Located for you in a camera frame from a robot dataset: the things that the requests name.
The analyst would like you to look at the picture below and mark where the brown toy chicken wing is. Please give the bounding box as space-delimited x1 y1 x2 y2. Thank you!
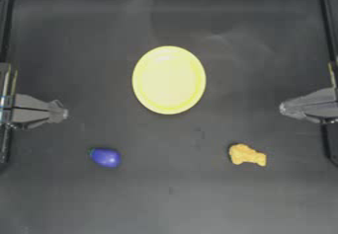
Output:
228 142 269 168

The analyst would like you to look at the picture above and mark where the yellow plate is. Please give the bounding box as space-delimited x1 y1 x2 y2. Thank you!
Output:
131 44 208 116

